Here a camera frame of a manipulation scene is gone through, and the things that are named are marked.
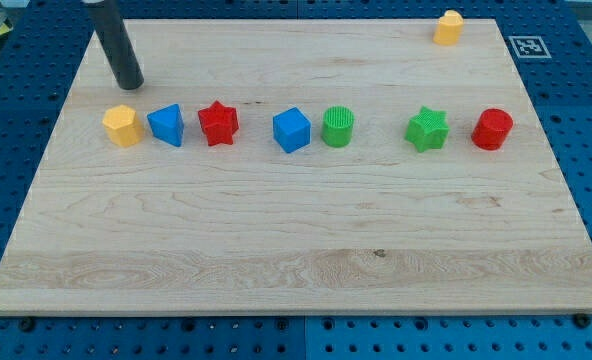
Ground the yellow heart block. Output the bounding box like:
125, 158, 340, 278
433, 10, 464, 46

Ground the light wooden board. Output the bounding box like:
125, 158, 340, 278
0, 19, 592, 317

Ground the blue cube block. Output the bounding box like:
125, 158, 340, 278
272, 107, 311, 153

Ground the green cylinder block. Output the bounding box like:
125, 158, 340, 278
321, 106, 355, 148

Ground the red star block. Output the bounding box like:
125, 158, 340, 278
197, 101, 239, 146

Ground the green star block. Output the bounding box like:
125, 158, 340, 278
404, 106, 450, 153

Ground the blue triangle block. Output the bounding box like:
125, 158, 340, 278
147, 104, 184, 147

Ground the yellow hexagon block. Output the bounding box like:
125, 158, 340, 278
102, 105, 144, 147

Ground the red cylinder block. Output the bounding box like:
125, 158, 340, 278
471, 108, 514, 151

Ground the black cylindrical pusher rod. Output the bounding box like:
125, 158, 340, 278
82, 0, 144, 90

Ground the white fiducial marker tag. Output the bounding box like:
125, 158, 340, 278
509, 35, 551, 59

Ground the black bolt left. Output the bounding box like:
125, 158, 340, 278
18, 317, 36, 333

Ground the black bolt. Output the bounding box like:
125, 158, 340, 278
572, 313, 592, 329
18, 317, 36, 333

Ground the black bolt right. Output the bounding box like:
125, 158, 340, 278
572, 313, 592, 329

